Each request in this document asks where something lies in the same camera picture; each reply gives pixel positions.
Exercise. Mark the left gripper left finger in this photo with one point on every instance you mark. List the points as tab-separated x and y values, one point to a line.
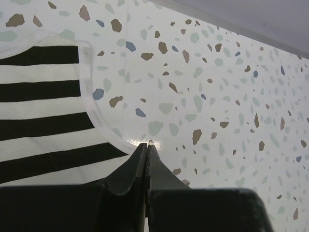
113	204

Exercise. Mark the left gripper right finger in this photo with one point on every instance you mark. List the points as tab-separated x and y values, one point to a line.
174	207

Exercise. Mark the black white striped tank top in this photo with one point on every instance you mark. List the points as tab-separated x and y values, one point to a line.
51	131

